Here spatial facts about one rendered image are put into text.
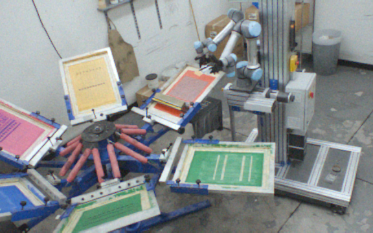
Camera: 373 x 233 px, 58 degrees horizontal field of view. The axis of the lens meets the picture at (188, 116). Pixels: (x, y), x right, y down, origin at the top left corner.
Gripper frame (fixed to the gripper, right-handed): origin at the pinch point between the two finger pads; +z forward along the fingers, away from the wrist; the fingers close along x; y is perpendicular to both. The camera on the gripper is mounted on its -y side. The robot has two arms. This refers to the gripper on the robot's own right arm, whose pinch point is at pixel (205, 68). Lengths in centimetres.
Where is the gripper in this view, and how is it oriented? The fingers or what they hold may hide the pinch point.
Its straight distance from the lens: 372.8
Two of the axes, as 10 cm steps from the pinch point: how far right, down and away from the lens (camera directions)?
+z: 3.2, 6.7, 6.7
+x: 6.1, -6.9, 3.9
